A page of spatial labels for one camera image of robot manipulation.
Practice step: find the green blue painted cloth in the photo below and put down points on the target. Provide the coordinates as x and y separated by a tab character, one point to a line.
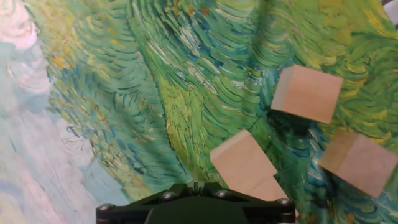
124	93

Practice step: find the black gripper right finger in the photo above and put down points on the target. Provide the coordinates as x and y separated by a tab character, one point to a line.
224	193

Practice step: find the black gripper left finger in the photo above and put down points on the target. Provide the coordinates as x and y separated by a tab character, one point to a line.
168	194

